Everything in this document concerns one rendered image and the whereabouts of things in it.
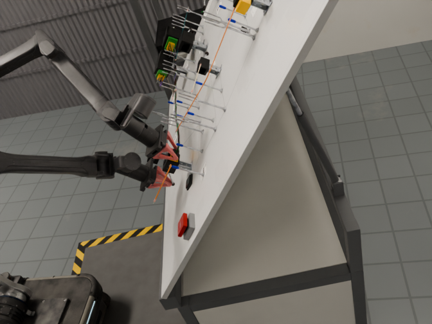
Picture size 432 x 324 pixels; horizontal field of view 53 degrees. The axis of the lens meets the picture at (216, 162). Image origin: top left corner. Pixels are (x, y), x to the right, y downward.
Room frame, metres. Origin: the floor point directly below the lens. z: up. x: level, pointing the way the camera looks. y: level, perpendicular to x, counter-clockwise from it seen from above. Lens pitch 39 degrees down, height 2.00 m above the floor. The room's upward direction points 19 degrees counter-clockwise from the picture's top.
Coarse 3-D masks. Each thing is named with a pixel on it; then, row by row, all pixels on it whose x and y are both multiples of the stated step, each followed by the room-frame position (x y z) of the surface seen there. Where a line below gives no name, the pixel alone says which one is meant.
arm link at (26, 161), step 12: (0, 156) 0.99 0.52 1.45; (12, 156) 1.01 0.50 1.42; (24, 156) 1.03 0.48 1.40; (36, 156) 1.04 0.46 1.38; (48, 156) 1.06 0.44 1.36; (84, 156) 1.12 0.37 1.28; (96, 156) 1.14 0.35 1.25; (108, 156) 1.16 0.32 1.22; (0, 168) 0.97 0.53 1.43; (12, 168) 0.98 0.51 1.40; (24, 168) 1.00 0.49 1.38; (36, 168) 1.02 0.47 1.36; (48, 168) 1.03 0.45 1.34; (60, 168) 1.05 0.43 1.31; (72, 168) 1.07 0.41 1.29; (84, 168) 1.09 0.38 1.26; (96, 168) 1.11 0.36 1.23; (108, 168) 1.13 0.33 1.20
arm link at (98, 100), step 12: (48, 48) 1.45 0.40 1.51; (60, 60) 1.43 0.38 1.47; (60, 72) 1.39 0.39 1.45; (72, 72) 1.37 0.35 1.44; (72, 84) 1.33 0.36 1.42; (84, 84) 1.30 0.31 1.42; (84, 96) 1.26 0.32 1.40; (96, 96) 1.24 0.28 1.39; (96, 108) 1.20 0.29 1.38; (108, 120) 1.14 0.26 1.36
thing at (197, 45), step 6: (186, 36) 1.62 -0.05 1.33; (192, 36) 1.63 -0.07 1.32; (180, 42) 1.60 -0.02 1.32; (186, 42) 1.59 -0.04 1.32; (192, 42) 1.59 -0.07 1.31; (198, 42) 1.62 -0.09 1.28; (180, 48) 1.60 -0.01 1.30; (186, 48) 1.62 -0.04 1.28; (198, 48) 1.62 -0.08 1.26; (204, 48) 1.60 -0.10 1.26
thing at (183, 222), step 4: (184, 216) 0.88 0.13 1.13; (180, 220) 0.89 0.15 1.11; (184, 220) 0.87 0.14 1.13; (180, 224) 0.88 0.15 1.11; (184, 224) 0.85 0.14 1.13; (180, 228) 0.86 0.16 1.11; (184, 228) 0.85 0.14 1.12; (180, 232) 0.85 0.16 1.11; (184, 232) 0.86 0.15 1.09; (180, 236) 0.85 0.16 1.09
